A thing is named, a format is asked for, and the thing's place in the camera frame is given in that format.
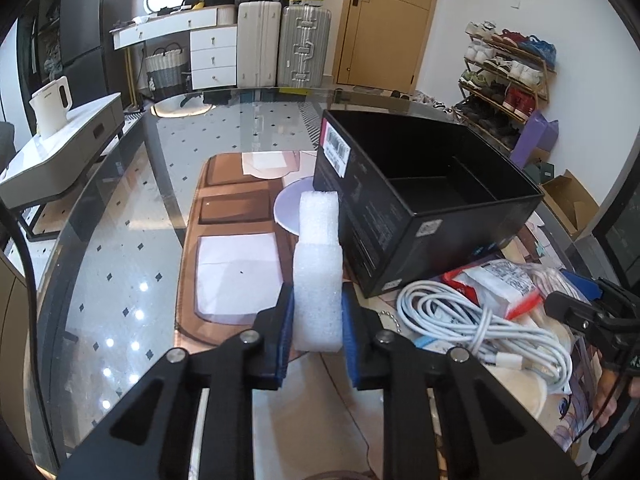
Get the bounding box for white electric kettle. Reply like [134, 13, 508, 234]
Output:
[29, 76, 73, 139]

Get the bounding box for woven basket bag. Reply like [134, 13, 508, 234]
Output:
[144, 42, 189, 102]

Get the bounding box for anime printed table mat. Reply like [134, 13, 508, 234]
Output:
[172, 148, 601, 480]

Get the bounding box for person's right hand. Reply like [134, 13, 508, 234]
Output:
[592, 368, 640, 427]

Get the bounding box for red white snack packet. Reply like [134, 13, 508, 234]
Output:
[440, 259, 541, 321]

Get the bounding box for white foam block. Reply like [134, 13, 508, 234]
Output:
[293, 192, 343, 353]

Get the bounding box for brown cardboard box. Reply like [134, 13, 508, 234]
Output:
[541, 169, 600, 240]

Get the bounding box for silver aluminium suitcase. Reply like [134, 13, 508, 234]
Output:
[277, 6, 332, 88]

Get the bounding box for black refrigerator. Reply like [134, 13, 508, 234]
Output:
[60, 0, 132, 107]

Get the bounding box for purple paper bag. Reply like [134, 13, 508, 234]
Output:
[510, 110, 560, 168]

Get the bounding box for wooden door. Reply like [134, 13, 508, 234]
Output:
[333, 0, 437, 93]

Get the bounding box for shoe rack with shoes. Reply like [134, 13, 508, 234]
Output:
[452, 21, 556, 155]

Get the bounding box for black cardboard box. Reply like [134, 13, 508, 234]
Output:
[314, 110, 544, 298]

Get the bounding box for white charging cable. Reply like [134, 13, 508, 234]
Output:
[396, 279, 574, 387]

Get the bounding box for white low side cabinet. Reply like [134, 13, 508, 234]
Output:
[1, 92, 125, 209]

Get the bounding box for white drawer desk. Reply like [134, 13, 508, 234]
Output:
[111, 4, 238, 90]

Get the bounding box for white suitcase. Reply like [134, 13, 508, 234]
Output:
[236, 1, 282, 88]

